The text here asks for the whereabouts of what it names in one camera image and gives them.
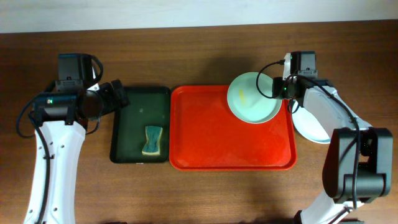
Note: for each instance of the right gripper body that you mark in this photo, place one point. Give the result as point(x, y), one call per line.
point(280, 89)

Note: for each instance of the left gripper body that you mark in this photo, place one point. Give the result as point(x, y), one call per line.
point(108, 99)

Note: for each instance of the light blue plate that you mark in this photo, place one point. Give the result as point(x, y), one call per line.
point(308, 126)

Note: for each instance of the mint green plate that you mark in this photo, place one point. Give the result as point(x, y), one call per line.
point(247, 103)

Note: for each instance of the green yellow sponge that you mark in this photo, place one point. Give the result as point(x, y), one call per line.
point(153, 139)

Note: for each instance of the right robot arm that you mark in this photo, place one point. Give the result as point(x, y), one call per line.
point(358, 164)

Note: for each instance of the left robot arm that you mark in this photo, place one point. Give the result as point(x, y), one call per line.
point(60, 116)

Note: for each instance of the dark green tray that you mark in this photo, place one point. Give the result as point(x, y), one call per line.
point(149, 106)

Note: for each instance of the red plastic tray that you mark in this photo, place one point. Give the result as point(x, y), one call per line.
point(206, 136)

